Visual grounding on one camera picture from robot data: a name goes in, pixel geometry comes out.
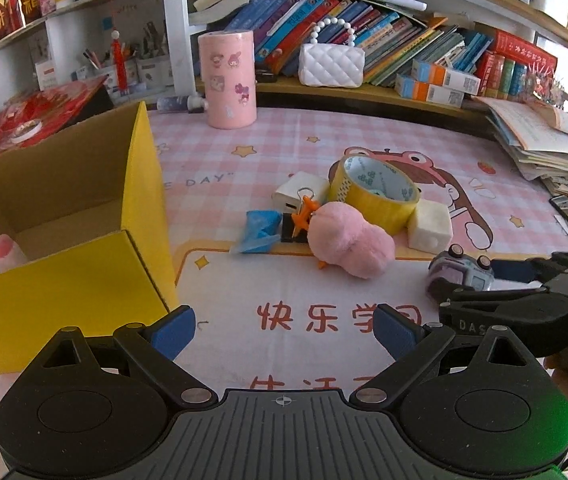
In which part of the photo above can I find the pink checked printed tablecloth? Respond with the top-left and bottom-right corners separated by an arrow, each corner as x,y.
0,105 -> 568,461

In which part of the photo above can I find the white bookshelf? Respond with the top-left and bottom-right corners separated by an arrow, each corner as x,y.
0,0 -> 568,128

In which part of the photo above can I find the white foam cube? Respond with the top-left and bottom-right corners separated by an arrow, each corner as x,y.
407,199 -> 454,253

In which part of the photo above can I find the red plastic sheet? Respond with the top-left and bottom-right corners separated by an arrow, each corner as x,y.
0,76 -> 110,161

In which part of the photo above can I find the pile of papers and booklets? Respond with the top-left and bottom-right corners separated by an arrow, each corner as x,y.
474,95 -> 568,201

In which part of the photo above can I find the white quilted handbag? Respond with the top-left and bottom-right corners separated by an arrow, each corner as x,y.
298,16 -> 366,87

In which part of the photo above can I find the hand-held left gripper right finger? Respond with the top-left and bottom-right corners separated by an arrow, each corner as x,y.
349,304 -> 541,408

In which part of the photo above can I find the red tassel ornament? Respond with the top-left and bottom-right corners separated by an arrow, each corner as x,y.
109,30 -> 130,96

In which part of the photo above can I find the white power adapter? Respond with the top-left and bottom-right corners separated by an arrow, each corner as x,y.
272,171 -> 331,215

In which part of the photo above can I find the yellow cardboard box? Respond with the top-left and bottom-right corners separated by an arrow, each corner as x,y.
0,101 -> 179,376

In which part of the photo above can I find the yellow tape roll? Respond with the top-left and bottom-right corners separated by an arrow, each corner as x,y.
327,155 -> 421,236

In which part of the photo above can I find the black binder clip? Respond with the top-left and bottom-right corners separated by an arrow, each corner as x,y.
280,187 -> 317,245

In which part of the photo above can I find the pink cartoon cylinder container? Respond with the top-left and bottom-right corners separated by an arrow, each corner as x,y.
197,30 -> 258,130

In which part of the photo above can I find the row of colourful books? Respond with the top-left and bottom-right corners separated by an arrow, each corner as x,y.
224,0 -> 560,101

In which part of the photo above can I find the round pink plush toy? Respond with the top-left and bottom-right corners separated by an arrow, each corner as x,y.
306,201 -> 396,279

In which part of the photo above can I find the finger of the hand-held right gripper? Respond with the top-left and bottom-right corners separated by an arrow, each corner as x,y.
438,287 -> 568,358
489,251 -> 568,287

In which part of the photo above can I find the orange star clip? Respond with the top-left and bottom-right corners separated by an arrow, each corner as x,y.
291,197 -> 321,233

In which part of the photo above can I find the white tape roll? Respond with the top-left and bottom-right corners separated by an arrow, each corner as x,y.
10,120 -> 44,142

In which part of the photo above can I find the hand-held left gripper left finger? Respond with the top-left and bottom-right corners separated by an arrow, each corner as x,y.
26,304 -> 219,409

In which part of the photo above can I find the colourful flower decoration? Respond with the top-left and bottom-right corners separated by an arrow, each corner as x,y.
524,67 -> 567,106

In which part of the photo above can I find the white box with red label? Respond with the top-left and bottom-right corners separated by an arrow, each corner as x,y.
34,57 -> 60,91

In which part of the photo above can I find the dark spray bottle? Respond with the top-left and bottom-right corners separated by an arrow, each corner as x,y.
156,94 -> 210,113

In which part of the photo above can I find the blue plastic packet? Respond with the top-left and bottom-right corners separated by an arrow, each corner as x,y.
229,208 -> 283,255

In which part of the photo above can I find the purple toy car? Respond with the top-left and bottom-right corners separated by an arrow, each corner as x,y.
426,244 -> 496,303

